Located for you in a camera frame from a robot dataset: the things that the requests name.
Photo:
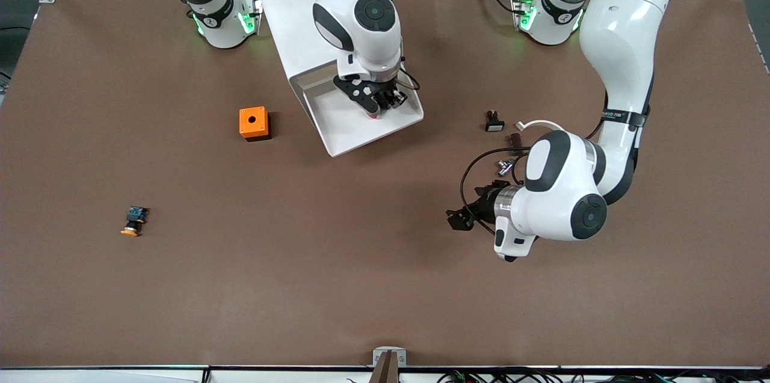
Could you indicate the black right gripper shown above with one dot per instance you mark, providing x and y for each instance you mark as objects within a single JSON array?
[{"x": 390, "y": 96}]

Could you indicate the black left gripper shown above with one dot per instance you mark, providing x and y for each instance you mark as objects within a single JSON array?
[{"x": 485, "y": 205}]

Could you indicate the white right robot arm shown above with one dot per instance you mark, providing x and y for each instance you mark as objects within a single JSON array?
[{"x": 367, "y": 40}]

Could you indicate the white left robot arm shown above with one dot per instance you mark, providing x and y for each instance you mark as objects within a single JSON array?
[{"x": 619, "y": 40}]

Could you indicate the yellow mushroom push button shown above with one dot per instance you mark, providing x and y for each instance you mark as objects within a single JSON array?
[{"x": 133, "y": 220}]

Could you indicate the small silver connector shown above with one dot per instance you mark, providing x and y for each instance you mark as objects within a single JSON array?
[{"x": 504, "y": 165}]

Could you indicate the brown terminal block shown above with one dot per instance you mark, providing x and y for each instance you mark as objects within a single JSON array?
[{"x": 515, "y": 139}]

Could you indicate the white curved plastic arc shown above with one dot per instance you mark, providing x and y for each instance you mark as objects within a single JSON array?
[{"x": 541, "y": 123}]

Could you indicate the orange box with hole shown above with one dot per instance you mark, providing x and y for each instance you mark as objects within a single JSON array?
[{"x": 252, "y": 120}]

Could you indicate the black switch with white face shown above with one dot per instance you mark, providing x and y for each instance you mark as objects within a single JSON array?
[{"x": 494, "y": 123}]

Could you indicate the grey metal bracket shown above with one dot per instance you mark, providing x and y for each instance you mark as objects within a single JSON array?
[{"x": 378, "y": 354}]

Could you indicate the white table edge rail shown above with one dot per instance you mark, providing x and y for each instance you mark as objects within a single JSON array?
[{"x": 120, "y": 374}]

